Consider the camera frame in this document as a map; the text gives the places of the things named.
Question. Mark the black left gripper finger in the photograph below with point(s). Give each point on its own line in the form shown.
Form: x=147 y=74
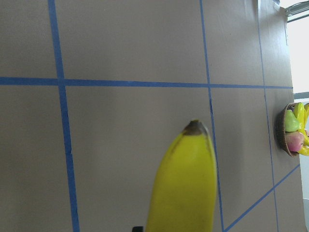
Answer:
x=137 y=229

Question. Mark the yellow banana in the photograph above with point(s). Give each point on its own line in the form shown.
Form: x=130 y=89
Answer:
x=301 y=112
x=185 y=187
x=305 y=147

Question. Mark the woven brown fruit basket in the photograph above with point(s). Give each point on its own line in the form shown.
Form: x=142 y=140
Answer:
x=280 y=133

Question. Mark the yellow banana at basket edge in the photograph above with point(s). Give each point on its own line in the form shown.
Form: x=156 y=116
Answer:
x=305 y=147

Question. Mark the yellow banana in basket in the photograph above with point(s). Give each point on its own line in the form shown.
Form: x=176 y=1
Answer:
x=301 y=112

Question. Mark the brown paper table cover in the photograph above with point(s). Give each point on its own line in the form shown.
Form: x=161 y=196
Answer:
x=92 y=92

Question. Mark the pink apple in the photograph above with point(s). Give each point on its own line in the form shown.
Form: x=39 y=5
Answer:
x=295 y=141

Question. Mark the green pear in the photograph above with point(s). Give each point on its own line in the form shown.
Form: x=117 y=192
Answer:
x=291 y=122

